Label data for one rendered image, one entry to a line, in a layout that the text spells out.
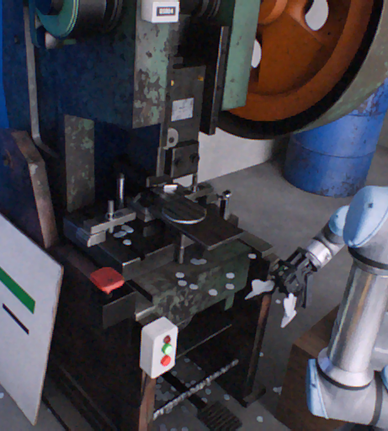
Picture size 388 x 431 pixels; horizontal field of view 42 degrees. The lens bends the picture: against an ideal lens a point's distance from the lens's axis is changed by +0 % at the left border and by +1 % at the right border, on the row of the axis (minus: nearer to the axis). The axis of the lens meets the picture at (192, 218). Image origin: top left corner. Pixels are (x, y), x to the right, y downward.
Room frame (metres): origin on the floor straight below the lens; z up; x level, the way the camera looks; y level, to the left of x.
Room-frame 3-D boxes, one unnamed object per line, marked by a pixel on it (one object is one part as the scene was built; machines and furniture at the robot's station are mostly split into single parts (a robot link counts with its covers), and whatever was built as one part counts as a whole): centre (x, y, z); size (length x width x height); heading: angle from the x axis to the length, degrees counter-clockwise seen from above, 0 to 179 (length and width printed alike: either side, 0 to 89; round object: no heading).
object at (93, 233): (1.22, 0.23, 0.76); 0.17 x 0.06 x 0.10; 136
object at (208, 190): (1.46, 0.00, 0.76); 0.17 x 0.06 x 0.10; 136
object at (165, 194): (1.33, 0.11, 0.76); 0.15 x 0.09 x 0.05; 136
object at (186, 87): (1.31, 0.09, 1.04); 0.17 x 0.15 x 0.30; 46
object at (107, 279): (0.94, 0.18, 0.72); 0.07 x 0.06 x 0.08; 46
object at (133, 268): (1.34, 0.12, 0.67); 0.45 x 0.30 x 0.06; 136
